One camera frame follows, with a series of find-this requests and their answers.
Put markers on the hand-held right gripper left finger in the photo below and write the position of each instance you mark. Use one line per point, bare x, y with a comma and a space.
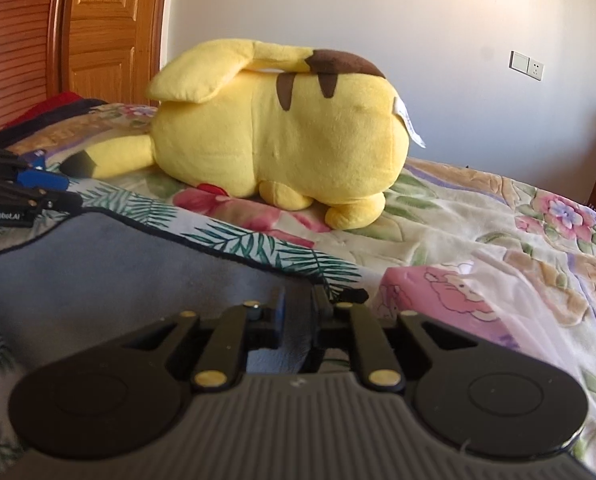
280, 318

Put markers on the red cloth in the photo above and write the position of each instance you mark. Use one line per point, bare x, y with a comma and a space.
52, 107

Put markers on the grey towel with black edge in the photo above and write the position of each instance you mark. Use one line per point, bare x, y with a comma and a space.
102, 280

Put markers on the floral bedspread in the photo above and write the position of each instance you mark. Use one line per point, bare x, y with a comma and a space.
478, 230

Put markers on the dark striped blanket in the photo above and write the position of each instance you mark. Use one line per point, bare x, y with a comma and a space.
37, 125

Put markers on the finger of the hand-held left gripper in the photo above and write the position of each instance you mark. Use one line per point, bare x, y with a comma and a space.
36, 163
42, 179

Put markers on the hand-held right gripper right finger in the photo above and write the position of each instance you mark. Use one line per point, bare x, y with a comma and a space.
320, 320

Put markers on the white wall switch and socket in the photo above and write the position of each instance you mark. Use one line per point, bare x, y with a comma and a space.
526, 65

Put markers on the wooden door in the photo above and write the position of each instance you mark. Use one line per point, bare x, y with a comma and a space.
112, 30

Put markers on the slatted wooden headboard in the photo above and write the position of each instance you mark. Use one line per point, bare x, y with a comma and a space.
12, 45

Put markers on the yellow plush toy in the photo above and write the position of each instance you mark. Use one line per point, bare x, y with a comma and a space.
288, 150

